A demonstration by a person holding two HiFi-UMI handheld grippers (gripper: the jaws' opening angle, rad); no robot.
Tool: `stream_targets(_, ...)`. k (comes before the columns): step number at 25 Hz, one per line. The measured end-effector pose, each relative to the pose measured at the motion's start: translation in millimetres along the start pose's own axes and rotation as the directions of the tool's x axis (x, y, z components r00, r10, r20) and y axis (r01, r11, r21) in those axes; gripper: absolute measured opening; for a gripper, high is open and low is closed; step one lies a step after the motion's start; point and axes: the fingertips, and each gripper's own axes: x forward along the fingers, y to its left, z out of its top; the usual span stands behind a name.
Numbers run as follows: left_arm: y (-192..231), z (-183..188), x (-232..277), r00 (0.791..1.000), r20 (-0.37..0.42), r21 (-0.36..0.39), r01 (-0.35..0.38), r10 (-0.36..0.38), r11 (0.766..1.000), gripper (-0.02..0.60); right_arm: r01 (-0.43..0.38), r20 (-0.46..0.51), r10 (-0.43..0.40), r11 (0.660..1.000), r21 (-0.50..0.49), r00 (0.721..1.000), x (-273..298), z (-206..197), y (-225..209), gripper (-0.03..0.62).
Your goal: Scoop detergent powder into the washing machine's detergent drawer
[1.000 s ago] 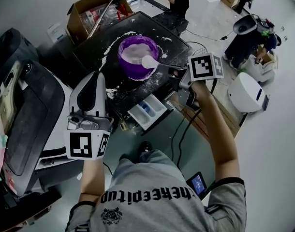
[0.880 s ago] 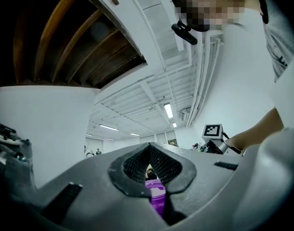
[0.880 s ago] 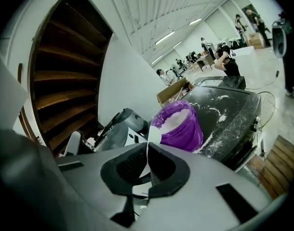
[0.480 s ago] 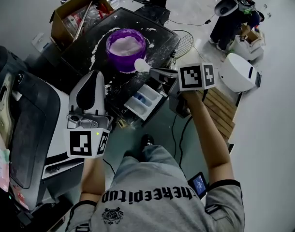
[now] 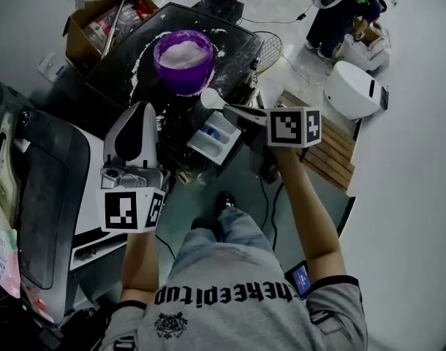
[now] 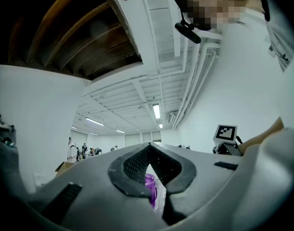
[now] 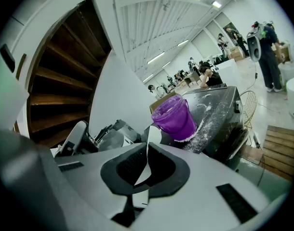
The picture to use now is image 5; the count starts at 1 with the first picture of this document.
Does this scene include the grey metal rod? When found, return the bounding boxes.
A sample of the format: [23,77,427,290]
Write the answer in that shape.
[100,0,127,60]

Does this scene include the black washing machine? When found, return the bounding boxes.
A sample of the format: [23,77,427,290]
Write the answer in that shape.
[84,1,266,182]

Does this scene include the thick black cable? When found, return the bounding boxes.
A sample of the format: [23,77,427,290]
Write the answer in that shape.
[259,175,286,252]

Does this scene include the purple plastic tub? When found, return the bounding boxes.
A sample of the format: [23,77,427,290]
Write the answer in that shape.
[152,29,215,97]

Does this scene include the white round appliance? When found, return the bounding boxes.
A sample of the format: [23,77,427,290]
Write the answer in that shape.
[324,60,390,121]

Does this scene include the small brown cardboard box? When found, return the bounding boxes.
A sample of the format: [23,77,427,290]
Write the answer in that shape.
[354,16,383,45]

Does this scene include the white and black appliance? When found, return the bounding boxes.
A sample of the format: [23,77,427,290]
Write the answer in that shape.
[0,78,162,328]

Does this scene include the small white blue device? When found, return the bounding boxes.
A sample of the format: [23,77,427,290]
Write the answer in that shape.
[38,51,69,83]

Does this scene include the small blue screen device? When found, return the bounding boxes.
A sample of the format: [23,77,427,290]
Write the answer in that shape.
[284,260,314,299]

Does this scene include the wooden slat platform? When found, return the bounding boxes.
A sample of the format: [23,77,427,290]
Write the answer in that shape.
[276,89,359,192]

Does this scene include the white flour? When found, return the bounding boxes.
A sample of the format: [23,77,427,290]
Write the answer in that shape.
[159,39,208,69]

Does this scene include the pink and green packet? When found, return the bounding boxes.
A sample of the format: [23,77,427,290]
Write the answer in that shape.
[0,195,22,299]

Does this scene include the white plastic spoon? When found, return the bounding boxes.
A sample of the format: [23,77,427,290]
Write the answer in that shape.
[200,87,233,112]

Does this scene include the white detergent drawer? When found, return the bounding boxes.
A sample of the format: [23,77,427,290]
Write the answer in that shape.
[186,110,244,166]

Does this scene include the cream plastic panel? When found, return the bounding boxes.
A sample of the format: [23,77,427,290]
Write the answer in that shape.
[0,111,30,197]

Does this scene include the person's right black shoe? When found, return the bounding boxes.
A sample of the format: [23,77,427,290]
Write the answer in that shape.
[215,190,235,215]

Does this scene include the thin black cable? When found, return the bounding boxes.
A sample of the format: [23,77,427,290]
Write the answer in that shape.
[155,234,176,259]

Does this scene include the person's right forearm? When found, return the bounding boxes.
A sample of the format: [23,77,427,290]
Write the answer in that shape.
[272,146,347,281]

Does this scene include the power adapter cable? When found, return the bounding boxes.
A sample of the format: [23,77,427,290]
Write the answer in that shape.
[241,1,315,25]

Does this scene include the wire mesh chair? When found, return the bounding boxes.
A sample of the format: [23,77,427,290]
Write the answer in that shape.
[252,31,284,78]

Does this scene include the white bin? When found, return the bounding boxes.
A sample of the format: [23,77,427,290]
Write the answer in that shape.
[336,31,391,73]

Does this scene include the person's left forearm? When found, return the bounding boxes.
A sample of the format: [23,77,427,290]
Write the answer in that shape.
[119,228,160,303]

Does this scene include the person's blue jeans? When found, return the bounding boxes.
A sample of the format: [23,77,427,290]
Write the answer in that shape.
[167,206,279,281]

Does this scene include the person's grey printed t-shirt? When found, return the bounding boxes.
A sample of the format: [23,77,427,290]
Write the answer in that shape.
[98,249,368,351]

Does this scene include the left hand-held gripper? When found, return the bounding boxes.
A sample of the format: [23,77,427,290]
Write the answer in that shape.
[95,100,172,234]

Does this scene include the large open cardboard box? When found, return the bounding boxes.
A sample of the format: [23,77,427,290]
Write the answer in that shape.
[64,0,160,72]

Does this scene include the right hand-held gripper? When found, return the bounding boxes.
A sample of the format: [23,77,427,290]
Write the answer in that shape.
[222,104,322,149]

